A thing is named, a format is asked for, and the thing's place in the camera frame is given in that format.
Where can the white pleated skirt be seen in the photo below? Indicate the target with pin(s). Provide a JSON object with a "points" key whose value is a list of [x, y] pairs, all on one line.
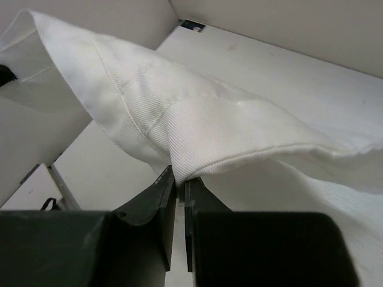
{"points": [[266, 128]]}

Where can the left corner label sticker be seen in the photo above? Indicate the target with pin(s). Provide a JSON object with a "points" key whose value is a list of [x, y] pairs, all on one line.
{"points": [[191, 25]]}

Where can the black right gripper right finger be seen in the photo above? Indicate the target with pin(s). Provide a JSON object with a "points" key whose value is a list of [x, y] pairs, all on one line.
{"points": [[228, 248]]}

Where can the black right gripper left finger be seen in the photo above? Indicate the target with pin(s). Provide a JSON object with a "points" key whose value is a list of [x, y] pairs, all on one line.
{"points": [[129, 246]]}

